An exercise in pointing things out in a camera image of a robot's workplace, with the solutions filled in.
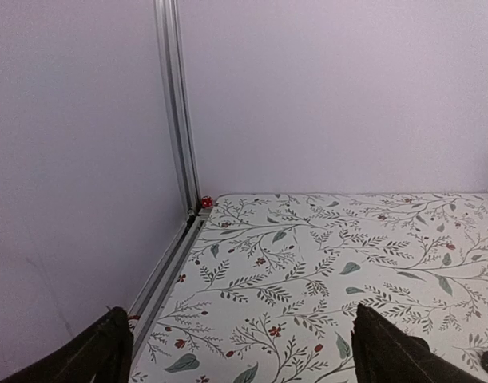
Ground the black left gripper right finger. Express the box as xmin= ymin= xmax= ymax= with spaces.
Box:
xmin=351 ymin=304 xmax=480 ymax=383

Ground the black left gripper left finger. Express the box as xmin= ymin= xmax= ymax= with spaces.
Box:
xmin=3 ymin=306 xmax=133 ymax=383

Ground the small red object at corner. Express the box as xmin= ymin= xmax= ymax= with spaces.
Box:
xmin=201 ymin=195 xmax=213 ymax=209

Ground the left aluminium table rail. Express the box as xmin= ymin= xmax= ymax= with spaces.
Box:
xmin=129 ymin=208 xmax=212 ymax=365

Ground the left aluminium frame post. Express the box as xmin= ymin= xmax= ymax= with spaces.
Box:
xmin=154 ymin=0 xmax=201 ymax=216

